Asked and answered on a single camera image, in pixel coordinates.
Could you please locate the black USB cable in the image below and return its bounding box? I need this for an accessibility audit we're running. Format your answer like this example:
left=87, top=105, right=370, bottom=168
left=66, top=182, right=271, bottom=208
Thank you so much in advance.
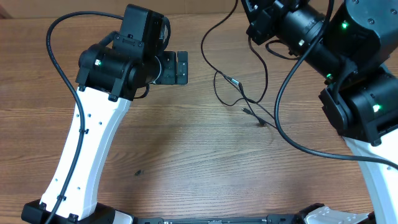
left=200, top=0, right=278, bottom=130

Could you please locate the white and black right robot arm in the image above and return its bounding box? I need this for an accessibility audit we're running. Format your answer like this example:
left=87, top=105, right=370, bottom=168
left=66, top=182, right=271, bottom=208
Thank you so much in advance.
left=242, top=0, right=397, bottom=223

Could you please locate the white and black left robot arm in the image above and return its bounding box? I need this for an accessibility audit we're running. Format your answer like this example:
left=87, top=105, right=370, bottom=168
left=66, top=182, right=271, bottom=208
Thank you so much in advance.
left=21, top=4, right=188, bottom=223

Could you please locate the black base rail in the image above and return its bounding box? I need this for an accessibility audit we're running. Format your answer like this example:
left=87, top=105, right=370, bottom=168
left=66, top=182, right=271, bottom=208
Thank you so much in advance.
left=133, top=202, right=374, bottom=224

